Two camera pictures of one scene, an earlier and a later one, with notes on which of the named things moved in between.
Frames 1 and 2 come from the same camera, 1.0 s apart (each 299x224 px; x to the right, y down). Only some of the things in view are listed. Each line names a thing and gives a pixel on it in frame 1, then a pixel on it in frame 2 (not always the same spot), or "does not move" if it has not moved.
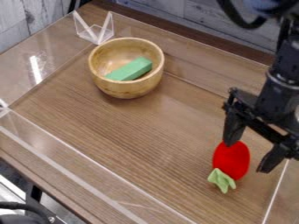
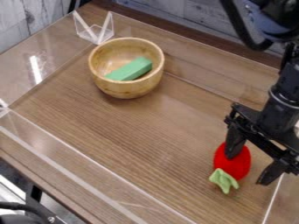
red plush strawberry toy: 231,162 does not move
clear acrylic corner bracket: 95,33 does not move
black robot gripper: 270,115 -> 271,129
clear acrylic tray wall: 87,191 does not move
